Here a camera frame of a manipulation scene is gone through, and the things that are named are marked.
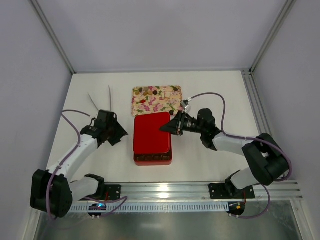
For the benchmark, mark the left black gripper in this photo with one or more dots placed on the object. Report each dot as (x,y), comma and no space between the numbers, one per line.
(113,132)

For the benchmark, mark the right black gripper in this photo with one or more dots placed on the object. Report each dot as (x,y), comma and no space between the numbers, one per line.
(180,125)

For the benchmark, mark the red box lid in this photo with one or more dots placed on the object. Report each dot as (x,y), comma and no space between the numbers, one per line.
(147,136)

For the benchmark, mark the red chocolate box with insert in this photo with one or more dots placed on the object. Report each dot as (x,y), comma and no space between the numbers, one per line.
(144,159)

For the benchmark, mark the metal tongs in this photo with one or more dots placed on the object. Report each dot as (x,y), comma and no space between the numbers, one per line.
(101,99)

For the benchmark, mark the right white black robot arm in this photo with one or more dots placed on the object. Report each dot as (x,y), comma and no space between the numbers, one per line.
(265,161)

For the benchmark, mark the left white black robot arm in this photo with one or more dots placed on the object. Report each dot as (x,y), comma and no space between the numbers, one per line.
(53,191)

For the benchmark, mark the floral rectangular tray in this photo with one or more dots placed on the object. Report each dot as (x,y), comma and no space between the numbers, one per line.
(158,99)

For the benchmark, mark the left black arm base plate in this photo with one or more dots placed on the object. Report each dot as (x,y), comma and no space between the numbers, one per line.
(110,192)

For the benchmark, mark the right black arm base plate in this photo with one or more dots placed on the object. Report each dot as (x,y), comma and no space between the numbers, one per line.
(217,191)

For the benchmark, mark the slotted grey cable duct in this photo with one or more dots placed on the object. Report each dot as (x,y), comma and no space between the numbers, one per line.
(149,207)

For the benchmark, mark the aluminium right side rail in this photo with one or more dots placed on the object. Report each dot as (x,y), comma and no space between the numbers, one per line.
(260,115)

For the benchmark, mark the aluminium rail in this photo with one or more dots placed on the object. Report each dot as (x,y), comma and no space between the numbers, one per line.
(260,115)
(166,191)

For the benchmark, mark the aluminium front rail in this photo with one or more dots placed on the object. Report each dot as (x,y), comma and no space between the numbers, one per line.
(166,191)

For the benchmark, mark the left aluminium frame post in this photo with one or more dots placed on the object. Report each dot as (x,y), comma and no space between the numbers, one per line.
(52,35)

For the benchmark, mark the aluminium frame post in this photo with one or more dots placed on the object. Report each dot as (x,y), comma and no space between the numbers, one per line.
(52,35)
(278,23)

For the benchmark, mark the right aluminium frame post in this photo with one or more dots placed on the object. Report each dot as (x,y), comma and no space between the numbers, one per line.
(278,23)

